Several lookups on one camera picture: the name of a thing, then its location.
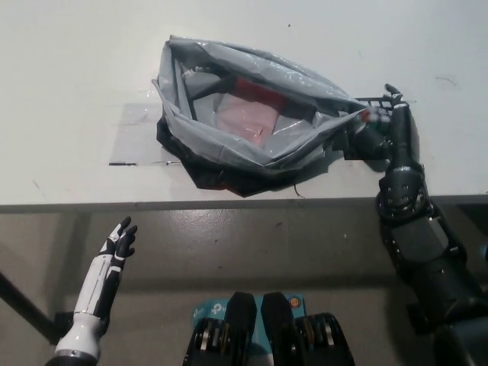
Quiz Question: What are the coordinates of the black right hand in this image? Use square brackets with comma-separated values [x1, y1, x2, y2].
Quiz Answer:
[352, 83, 424, 172]

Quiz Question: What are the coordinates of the black and teal robot body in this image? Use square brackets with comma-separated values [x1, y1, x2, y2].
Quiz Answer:
[181, 291, 355, 366]

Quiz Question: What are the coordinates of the rubik's cube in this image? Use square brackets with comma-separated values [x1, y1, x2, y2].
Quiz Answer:
[356, 105, 393, 133]

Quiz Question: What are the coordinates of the grey plastic bag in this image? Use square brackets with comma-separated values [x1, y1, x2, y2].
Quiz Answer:
[155, 34, 367, 198]

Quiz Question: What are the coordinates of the pink item in bag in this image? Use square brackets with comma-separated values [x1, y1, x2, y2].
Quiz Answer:
[215, 95, 279, 148]

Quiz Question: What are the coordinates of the white and black left hand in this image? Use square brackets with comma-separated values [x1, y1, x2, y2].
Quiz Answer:
[55, 216, 139, 354]

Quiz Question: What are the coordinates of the clear tape patch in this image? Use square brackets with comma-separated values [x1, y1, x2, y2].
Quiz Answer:
[108, 102, 184, 168]

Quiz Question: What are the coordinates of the black diagonal table brace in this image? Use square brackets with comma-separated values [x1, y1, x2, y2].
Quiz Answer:
[0, 268, 58, 344]

